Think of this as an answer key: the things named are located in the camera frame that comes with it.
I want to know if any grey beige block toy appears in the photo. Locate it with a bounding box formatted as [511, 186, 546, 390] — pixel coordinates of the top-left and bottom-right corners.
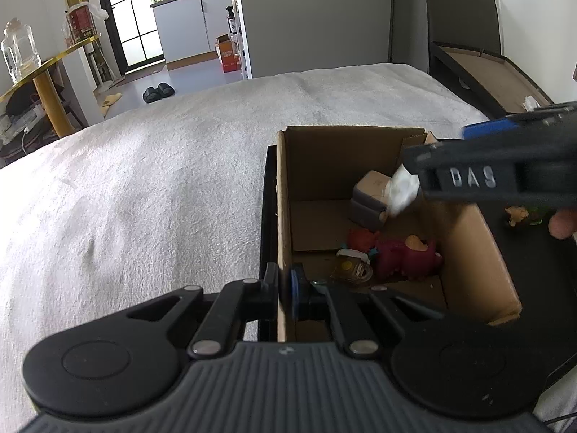
[348, 170, 392, 231]

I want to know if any brown cardboard box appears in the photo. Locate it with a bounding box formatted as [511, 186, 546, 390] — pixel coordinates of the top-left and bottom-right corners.
[275, 125, 524, 344]

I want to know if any white power strip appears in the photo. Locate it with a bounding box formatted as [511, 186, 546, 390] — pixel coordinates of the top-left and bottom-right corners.
[0, 108, 46, 138]

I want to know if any clear glass bottle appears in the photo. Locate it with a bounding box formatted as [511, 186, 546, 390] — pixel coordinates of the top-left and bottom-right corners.
[1, 18, 42, 84]

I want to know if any red box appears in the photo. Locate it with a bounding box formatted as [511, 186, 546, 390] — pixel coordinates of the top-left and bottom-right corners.
[65, 2, 97, 46]

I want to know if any person's right hand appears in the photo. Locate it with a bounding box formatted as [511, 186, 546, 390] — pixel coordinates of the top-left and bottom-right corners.
[549, 210, 577, 240]

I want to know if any round table with gold edge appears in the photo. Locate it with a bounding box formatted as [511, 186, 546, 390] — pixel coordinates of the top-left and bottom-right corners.
[0, 34, 102, 138]

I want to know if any white fluffy blanket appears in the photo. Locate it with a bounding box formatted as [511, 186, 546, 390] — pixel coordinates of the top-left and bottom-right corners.
[0, 62, 577, 433]

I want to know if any white kitchen cabinet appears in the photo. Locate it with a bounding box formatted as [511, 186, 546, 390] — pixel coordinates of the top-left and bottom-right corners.
[151, 0, 237, 66]

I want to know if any brown-haired small figurine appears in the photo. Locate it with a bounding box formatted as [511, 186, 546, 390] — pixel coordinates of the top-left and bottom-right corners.
[504, 205, 530, 228]

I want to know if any black tray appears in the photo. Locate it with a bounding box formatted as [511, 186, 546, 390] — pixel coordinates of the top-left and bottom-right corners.
[258, 137, 577, 389]

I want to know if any green hexagonal cup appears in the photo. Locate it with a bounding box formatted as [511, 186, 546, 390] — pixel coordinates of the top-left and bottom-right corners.
[527, 206, 553, 226]

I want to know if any black framed glass door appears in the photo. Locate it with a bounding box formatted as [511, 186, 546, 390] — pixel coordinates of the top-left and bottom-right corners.
[92, 0, 165, 73]

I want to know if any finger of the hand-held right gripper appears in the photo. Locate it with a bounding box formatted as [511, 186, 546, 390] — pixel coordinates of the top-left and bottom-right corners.
[402, 137, 519, 176]
[464, 104, 577, 140]

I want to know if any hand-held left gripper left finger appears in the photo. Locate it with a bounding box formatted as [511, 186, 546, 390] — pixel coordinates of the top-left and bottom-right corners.
[122, 262, 280, 359]

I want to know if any red small toy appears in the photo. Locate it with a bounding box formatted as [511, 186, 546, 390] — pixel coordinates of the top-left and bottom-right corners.
[338, 228, 382, 264]

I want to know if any pink toy animal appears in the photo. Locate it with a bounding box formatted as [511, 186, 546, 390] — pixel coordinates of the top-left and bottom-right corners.
[374, 235, 445, 280]

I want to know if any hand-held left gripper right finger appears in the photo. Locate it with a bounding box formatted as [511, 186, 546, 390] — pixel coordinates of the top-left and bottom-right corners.
[289, 264, 452, 359]

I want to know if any orange cardboard box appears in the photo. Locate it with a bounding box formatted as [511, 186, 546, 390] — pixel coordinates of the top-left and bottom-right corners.
[215, 35, 242, 73]

